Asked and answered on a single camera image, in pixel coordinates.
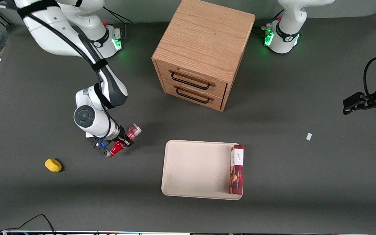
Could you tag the red coke bottle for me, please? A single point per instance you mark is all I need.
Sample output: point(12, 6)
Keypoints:
point(134, 131)

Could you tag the wooden drawer cabinet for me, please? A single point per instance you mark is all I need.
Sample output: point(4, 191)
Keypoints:
point(204, 32)

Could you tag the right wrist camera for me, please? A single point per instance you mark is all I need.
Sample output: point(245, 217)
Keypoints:
point(99, 146)

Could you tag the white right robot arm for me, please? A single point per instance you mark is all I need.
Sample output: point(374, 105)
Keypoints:
point(54, 36)

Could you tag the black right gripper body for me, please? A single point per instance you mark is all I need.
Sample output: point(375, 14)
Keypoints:
point(122, 134)

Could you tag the beige plastic tray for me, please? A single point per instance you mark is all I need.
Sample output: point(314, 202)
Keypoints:
point(196, 169)

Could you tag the small white paper scrap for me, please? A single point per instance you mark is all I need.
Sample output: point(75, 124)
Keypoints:
point(309, 136)

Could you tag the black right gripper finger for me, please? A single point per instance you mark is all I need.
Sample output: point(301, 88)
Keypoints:
point(128, 143)

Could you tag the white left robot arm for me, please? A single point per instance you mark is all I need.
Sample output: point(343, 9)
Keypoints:
point(289, 19)

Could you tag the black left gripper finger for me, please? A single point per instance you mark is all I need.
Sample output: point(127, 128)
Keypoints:
point(354, 98)
point(354, 109)

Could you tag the yellow lemon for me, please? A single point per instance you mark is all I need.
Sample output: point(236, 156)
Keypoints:
point(53, 165)

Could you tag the red snack box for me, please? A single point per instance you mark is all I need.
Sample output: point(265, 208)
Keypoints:
point(237, 173)

